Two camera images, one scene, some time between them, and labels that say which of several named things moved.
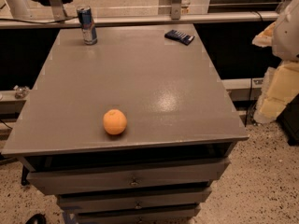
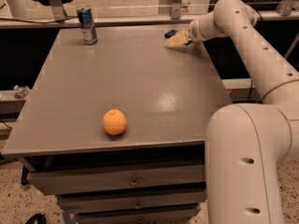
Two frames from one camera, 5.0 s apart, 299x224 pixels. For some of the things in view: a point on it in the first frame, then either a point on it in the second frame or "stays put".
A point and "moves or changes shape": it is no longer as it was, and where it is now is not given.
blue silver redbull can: (88, 24) stays put
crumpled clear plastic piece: (21, 91) stays put
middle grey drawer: (71, 203) stays put
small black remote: (180, 36) moves or changes shape
